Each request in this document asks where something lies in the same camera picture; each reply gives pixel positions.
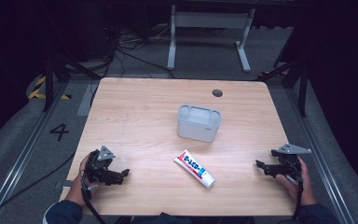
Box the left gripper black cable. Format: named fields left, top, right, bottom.
left=79, top=169, right=107, bottom=224

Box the white metal stand frame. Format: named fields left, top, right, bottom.
left=166, top=4, right=256, bottom=74

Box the black metal stand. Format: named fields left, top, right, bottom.
left=256, top=54, right=310, bottom=119
left=42, top=50, right=103, bottom=113

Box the person's right hand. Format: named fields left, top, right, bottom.
left=274, top=155, right=319, bottom=207

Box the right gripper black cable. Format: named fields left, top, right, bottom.
left=292, top=176, right=304, bottom=222

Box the yellow black hazard tape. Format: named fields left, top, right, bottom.
left=27, top=75, right=73, bottom=101

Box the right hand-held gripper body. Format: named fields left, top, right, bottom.
left=270, top=142, right=312, bottom=185

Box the metal floor rail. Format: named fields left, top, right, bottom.
left=283, top=87, right=358, bottom=224
left=0, top=81, right=71, bottom=224

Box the bundle of floor cables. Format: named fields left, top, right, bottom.
left=101, top=21, right=176, bottom=80

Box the black floor cable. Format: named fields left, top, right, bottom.
left=0, top=150, right=76, bottom=224

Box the person's left hand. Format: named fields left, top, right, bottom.
left=64, top=151, right=100, bottom=207

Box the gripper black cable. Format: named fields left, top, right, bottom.
left=79, top=169, right=107, bottom=224
left=292, top=176, right=304, bottom=222

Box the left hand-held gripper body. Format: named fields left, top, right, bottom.
left=85, top=145, right=117, bottom=185

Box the grey plastic organizer box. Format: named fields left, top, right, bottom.
left=176, top=104, right=224, bottom=144

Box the white toothpaste tube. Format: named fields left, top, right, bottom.
left=173, top=148, right=216, bottom=189

